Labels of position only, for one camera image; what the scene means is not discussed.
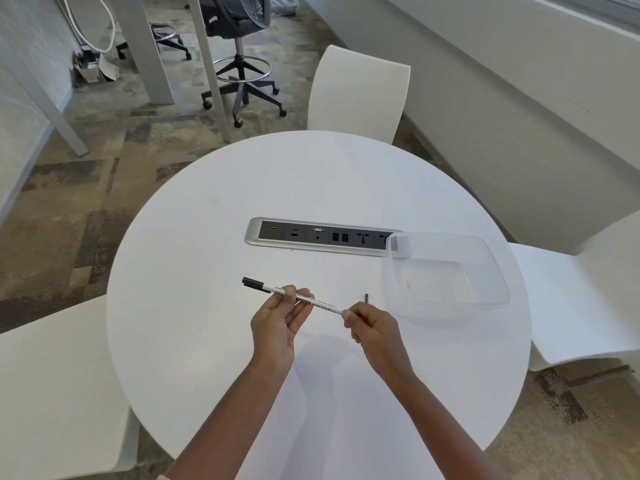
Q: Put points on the person's right hand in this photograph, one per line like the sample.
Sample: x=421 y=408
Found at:
x=380 y=339

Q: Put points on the person's left hand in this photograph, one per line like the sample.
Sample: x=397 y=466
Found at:
x=272 y=334

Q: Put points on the person's left thumb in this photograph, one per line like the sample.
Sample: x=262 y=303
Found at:
x=274 y=300

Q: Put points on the person's right thumb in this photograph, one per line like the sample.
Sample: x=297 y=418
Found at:
x=351 y=318

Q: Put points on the white marker pen black cap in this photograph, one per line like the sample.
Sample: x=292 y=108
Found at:
x=260 y=285

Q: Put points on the person's right forearm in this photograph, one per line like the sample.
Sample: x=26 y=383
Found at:
x=440 y=429

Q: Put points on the person's left forearm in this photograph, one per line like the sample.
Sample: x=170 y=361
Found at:
x=235 y=424

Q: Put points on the silver power socket panel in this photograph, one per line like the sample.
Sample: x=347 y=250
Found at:
x=300 y=233

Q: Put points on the clear plastic container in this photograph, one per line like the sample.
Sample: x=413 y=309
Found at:
x=445 y=284

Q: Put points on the white moulded chair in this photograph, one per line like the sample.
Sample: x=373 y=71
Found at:
x=575 y=299
x=357 y=92
x=55 y=394

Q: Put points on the black office swivel chair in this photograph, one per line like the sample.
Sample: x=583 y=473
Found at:
x=240 y=24

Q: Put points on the black chair wheel base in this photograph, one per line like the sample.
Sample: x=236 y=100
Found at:
x=167 y=39

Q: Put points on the white desk leg panel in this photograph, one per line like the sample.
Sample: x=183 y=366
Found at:
x=142 y=44

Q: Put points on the open cardboard box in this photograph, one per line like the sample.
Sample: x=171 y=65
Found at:
x=92 y=69

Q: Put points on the clear plastic bag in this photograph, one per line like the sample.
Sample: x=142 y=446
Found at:
x=286 y=3

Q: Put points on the white slanted desk leg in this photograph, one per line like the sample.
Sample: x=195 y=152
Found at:
x=45 y=89

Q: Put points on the white desk leg post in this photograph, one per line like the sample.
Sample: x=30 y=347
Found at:
x=210 y=69

